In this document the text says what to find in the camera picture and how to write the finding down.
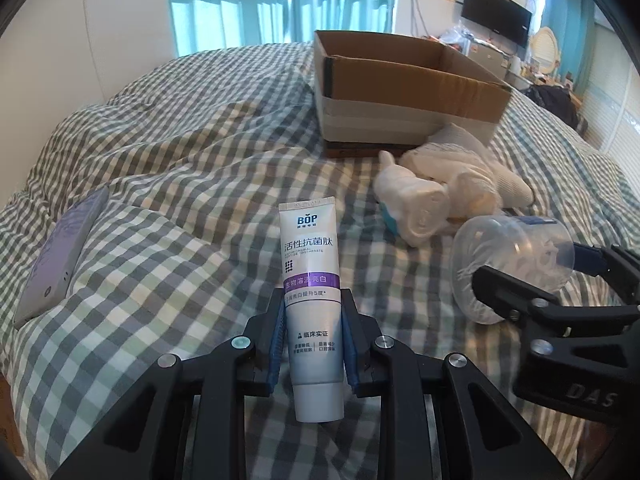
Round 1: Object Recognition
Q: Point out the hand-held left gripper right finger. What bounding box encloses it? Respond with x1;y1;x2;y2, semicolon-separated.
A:
341;289;572;480

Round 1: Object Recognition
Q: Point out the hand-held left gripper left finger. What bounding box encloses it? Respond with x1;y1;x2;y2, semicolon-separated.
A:
50;287;289;480

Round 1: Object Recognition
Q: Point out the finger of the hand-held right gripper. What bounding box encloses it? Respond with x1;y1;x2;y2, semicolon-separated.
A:
572;242;640;302
472;264;640;333

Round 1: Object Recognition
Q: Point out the white purple toothpaste tube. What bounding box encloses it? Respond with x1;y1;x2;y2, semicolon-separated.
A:
278;196;347;423

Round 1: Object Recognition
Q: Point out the white plastic bottle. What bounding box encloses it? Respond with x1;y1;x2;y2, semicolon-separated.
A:
375;150;451;249

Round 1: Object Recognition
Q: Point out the brown cardboard box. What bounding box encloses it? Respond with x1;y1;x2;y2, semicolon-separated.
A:
312;30;514;159

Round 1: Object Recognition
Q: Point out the white wardrobe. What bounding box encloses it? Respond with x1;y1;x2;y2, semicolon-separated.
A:
580;20;640;173

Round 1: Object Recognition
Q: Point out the black jacket on chair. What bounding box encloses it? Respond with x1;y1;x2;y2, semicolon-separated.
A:
526;83;581;130

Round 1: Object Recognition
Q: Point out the narrow teal curtain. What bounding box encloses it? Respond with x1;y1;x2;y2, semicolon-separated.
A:
560;5;602;95

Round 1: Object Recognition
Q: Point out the white oval mirror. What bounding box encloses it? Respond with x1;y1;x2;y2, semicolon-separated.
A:
530;27;560;79

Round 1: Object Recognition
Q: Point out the purple smartphone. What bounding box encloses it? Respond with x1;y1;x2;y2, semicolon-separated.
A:
12;187;111;332

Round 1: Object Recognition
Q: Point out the grey small fridge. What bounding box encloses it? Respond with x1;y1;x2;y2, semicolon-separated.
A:
469;40;512;80

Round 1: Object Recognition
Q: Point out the clear plastic bag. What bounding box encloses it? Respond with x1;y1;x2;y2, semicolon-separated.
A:
439;26;477;52

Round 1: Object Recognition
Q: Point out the teal window curtain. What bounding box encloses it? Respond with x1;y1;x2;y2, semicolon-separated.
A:
287;0;401;44
167;0;297;59

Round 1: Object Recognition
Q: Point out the white padded headboard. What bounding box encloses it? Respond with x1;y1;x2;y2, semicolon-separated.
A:
10;0;177;133

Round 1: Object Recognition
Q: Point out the black wall television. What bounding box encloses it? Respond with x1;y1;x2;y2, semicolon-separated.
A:
461;0;534;49

